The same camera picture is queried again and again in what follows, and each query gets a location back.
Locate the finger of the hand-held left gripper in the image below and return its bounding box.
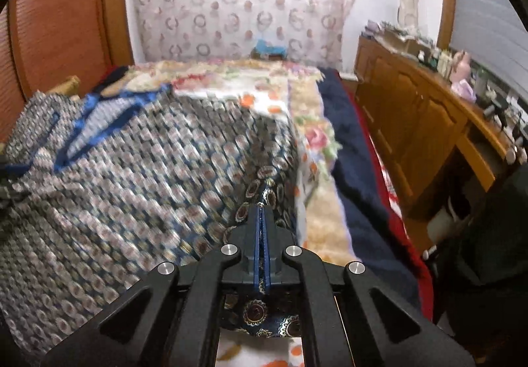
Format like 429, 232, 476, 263
0, 159, 31, 205

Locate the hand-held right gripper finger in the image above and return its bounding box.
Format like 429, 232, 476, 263
41, 204, 262, 367
262, 204, 476, 367

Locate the navy patterned silky garment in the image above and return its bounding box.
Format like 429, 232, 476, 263
0, 82, 304, 355

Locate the mustard yellow pillow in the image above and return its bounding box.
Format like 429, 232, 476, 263
50, 75, 82, 98

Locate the navy blue blanket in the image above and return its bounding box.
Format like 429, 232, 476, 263
317, 67, 421, 326

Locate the wooden louvered wardrobe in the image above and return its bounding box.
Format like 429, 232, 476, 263
0, 0, 136, 145

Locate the teal cloth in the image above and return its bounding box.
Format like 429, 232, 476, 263
251, 38, 288, 61

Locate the wooden dresser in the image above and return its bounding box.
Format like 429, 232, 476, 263
352, 35, 521, 225

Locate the dark chair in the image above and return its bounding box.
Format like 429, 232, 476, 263
427, 163, 528, 367

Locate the cardboard box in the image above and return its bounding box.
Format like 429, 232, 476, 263
381, 28, 432, 56

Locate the pink doll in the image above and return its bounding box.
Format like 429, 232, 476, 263
449, 51, 478, 101

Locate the grey window blind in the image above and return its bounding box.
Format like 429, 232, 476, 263
447, 0, 528, 81

